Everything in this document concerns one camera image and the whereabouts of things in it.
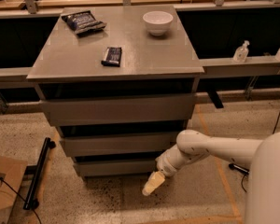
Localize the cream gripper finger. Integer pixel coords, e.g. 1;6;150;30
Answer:
142;171;165;196

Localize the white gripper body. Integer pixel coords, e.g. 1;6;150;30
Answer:
156;147;189;176

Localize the grey bottom drawer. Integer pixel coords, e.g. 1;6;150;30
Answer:
74;158;156;176

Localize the grey drawer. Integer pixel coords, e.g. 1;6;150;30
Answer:
40;94;195;126
74;158;156;176
60;132;178;157

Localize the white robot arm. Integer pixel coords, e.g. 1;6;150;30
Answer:
142;130;280;224

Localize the grey middle drawer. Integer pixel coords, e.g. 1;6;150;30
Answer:
60;132;178;157

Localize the grey top drawer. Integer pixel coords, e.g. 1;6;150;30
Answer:
40;94;195;126

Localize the grey drawer cabinet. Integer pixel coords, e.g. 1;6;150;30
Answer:
34;6;199;164

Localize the dark snack bar packet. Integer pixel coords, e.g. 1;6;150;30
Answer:
101;47;122;67

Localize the black bar stand left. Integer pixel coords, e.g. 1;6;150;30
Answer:
23;137;56;210

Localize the white bowl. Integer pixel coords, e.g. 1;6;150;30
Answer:
143;11;174;35

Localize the cardboard box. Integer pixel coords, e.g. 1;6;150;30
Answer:
0;155;27;224

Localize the blue chip bag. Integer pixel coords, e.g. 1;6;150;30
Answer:
62;10;106;35

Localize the grey metal rail shelf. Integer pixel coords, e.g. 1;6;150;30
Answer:
0;56;280;89

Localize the black cable left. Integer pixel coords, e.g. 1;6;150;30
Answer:
0;171;43;224

